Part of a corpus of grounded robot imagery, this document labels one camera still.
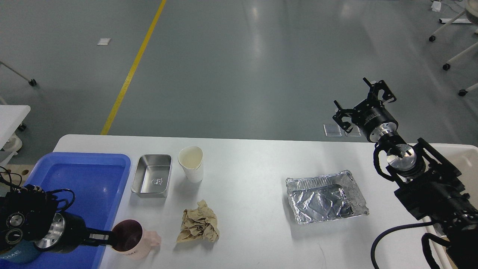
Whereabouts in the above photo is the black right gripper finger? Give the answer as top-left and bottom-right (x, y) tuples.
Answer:
(332, 100), (359, 133)
(363, 78), (397, 109)

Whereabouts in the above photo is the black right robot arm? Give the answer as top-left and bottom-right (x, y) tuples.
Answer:
(333, 78), (478, 269)

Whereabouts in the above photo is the beige waste bin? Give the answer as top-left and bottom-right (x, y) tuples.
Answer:
(429, 143), (478, 269)

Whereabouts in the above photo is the black cables left edge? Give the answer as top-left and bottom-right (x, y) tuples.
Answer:
(0, 166), (23, 193)

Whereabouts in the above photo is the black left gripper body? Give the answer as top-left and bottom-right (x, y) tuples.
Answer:
(34, 212), (89, 254)

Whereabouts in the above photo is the stainless steel rectangular tin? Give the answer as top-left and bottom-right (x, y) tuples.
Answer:
(130, 154), (172, 198)

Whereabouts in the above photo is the white paper cup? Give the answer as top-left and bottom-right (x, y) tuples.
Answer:
(178, 145), (204, 183)

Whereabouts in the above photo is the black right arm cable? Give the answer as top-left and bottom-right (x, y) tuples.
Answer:
(370, 221), (437, 269)

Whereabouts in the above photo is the white paper on floor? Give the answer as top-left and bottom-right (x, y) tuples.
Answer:
(97, 38), (111, 46)

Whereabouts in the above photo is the dark teal mug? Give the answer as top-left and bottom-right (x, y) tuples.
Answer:
(0, 240), (41, 264)

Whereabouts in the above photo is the clear floor plate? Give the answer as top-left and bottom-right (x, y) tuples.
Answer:
(345, 126), (362, 137)
(323, 124), (342, 137)

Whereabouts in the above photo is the rolling stand leg left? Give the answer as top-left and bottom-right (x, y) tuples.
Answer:
(0, 61), (37, 87)

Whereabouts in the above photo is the crumpled brown paper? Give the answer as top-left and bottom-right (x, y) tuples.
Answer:
(176, 200), (220, 243)

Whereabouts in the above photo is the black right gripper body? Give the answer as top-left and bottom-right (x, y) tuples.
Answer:
(353, 101), (399, 142)

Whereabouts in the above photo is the clear floor plate right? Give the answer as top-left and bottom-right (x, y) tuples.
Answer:
(345, 126), (362, 137)

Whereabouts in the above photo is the pink ceramic mug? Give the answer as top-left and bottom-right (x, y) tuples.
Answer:
(111, 219), (162, 260)

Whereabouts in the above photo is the blue plastic tray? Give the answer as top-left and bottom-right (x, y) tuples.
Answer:
(1, 152), (131, 269)

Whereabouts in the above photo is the white side table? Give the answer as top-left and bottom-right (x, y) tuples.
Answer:
(0, 105), (31, 148)

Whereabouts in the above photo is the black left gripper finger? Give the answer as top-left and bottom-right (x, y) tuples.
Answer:
(87, 230), (114, 247)

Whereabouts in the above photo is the aluminium foil tray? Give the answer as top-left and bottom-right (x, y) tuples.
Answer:
(285, 170), (369, 225)

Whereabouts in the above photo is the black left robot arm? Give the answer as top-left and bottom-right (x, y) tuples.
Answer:
(1, 184), (118, 254)

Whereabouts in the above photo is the white rolling chair base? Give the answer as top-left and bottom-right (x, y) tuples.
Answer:
(428, 0), (478, 97)

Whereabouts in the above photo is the clear floor plate left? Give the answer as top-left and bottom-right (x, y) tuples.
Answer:
(323, 124), (342, 137)

